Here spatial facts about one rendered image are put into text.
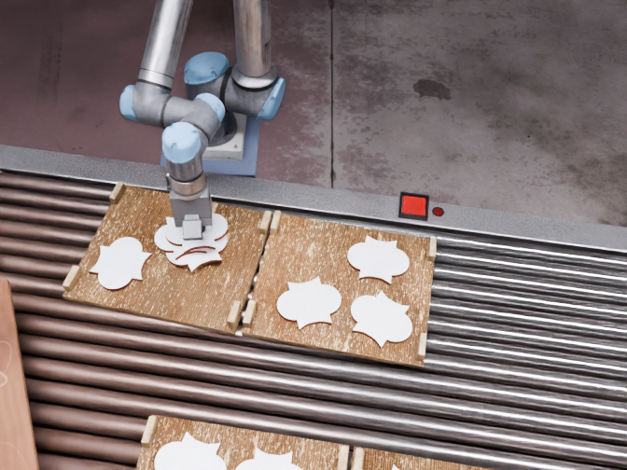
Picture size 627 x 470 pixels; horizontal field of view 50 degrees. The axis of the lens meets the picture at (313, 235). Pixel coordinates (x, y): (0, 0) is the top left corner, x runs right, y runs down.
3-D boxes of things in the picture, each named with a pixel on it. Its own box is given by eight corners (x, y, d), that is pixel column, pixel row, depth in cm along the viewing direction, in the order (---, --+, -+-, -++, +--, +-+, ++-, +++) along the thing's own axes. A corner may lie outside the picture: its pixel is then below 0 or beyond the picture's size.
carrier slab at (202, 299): (122, 187, 175) (120, 184, 174) (273, 217, 171) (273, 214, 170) (63, 298, 155) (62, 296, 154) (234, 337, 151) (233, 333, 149)
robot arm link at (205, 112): (179, 83, 147) (157, 116, 140) (227, 95, 145) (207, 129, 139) (183, 109, 153) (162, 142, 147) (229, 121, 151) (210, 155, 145)
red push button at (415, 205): (402, 198, 177) (403, 194, 176) (424, 200, 177) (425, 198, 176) (400, 215, 174) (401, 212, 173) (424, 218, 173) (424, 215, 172)
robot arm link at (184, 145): (206, 122, 137) (189, 151, 132) (211, 159, 146) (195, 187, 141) (171, 114, 138) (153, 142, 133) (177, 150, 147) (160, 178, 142)
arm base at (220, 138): (184, 112, 195) (181, 84, 188) (236, 112, 197) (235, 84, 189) (182, 147, 185) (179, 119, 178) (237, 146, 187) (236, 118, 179)
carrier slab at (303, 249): (275, 215, 172) (275, 212, 170) (435, 243, 168) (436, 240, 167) (241, 335, 151) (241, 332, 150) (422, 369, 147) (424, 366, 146)
